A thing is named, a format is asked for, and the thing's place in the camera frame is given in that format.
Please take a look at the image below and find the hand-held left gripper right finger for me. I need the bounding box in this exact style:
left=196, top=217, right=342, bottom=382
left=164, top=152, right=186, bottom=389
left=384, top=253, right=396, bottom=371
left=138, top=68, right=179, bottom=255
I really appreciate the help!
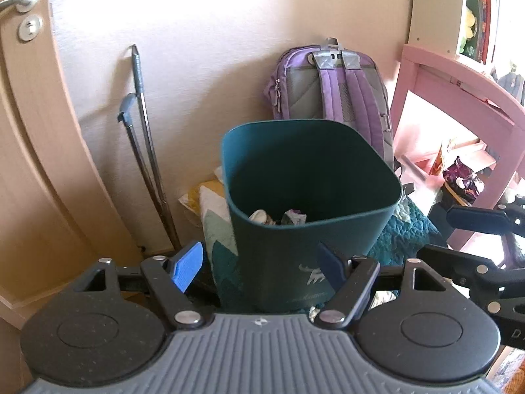
left=316, top=241, right=454, bottom=331

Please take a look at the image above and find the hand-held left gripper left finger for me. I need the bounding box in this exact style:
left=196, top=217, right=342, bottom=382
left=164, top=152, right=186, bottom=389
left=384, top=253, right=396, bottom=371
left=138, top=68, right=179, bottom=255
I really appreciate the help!
left=72, top=241, right=204, bottom=331

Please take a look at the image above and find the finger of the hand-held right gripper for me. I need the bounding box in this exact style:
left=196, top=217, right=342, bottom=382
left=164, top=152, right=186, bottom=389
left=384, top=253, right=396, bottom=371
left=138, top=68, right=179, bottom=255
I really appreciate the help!
left=416, top=244, right=506, bottom=293
left=446, top=195, right=525, bottom=237

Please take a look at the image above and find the teal bin with deer print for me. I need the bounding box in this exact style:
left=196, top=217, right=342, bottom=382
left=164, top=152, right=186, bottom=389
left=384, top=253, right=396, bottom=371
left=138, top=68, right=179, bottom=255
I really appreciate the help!
left=220, top=120, right=403, bottom=313

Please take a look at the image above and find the white green cookie packet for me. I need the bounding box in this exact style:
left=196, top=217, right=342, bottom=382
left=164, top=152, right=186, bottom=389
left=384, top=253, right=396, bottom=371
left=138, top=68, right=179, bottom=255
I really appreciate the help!
left=281, top=208, right=308, bottom=227

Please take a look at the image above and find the trash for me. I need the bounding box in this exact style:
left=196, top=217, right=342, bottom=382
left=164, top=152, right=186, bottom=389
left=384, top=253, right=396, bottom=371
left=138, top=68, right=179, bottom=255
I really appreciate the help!
left=249, top=209, right=276, bottom=226

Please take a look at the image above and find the purple patterned bag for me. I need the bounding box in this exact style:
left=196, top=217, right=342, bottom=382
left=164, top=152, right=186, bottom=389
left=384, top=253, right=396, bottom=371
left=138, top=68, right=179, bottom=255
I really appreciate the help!
left=443, top=156, right=483, bottom=204

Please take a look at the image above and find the teal white zigzag quilt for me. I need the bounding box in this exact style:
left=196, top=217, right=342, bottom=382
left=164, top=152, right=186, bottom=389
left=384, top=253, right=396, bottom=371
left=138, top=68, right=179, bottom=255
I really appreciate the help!
left=201, top=185, right=448, bottom=321

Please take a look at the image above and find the orange patterned carpet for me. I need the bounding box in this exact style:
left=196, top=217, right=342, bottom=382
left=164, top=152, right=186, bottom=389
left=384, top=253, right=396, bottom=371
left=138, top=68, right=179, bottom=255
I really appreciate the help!
left=488, top=347, right=525, bottom=394

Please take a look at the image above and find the orange packet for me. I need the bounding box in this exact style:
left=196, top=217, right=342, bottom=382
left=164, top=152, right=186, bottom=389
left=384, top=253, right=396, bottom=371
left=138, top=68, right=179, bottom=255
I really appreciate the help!
left=429, top=140, right=456, bottom=177

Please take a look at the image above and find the pale yellow cloth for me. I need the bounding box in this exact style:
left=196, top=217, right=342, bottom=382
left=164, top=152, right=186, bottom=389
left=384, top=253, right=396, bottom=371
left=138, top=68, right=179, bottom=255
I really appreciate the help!
left=178, top=178, right=227, bottom=219

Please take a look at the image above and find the pink desk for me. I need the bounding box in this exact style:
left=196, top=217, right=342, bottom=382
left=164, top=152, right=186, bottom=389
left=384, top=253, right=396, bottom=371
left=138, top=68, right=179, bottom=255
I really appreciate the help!
left=389, top=43, right=525, bottom=252

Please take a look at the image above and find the purple grey backpack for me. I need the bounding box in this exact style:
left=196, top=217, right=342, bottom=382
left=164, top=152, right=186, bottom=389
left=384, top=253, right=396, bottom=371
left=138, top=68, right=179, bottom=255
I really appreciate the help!
left=264, top=38, right=397, bottom=174

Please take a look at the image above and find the beige wooden door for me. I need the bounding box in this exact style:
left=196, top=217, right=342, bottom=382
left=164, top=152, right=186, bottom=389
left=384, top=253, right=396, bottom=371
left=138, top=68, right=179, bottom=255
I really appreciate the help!
left=0, top=0, right=145, bottom=331

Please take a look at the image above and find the colourful red green book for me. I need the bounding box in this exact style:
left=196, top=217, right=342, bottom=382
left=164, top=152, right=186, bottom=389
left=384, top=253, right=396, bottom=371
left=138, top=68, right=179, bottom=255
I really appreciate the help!
left=465, top=0, right=494, bottom=65

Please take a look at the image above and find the folded metal pole stand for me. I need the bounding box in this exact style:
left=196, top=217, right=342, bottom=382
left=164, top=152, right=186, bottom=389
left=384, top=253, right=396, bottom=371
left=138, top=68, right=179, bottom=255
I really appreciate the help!
left=117, top=44, right=182, bottom=252

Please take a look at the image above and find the cream bookshelf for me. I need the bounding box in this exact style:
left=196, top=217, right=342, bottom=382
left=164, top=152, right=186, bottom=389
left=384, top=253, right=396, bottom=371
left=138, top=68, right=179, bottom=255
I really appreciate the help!
left=410, top=0, right=525, bottom=108

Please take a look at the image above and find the round silver door lock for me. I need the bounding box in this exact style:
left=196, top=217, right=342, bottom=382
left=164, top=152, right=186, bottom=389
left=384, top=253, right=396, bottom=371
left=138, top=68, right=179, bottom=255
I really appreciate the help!
left=17, top=13, right=44, bottom=42

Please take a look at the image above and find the silver door handle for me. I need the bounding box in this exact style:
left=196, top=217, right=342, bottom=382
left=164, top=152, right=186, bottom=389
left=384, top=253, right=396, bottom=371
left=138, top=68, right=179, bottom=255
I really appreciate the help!
left=0, top=0, right=42, bottom=14

